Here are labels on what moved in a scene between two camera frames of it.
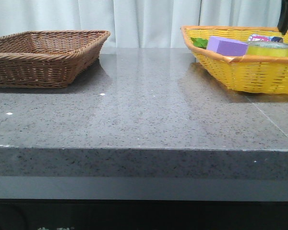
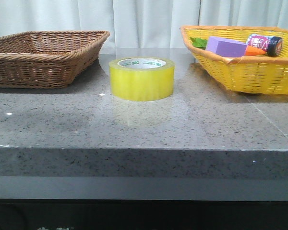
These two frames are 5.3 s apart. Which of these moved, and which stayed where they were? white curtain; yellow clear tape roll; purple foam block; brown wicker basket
Moved: yellow clear tape roll
Stayed: purple foam block; white curtain; brown wicker basket
